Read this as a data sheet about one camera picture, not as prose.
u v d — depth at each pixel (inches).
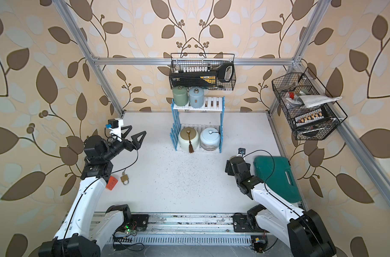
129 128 29.2
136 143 25.7
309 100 25.2
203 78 32.4
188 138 35.9
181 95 31.7
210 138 35.9
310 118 26.6
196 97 31.7
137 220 29.5
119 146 25.2
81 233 15.8
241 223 29.0
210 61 35.2
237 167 25.8
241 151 29.8
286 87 33.5
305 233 15.7
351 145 21.6
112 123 23.5
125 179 34.6
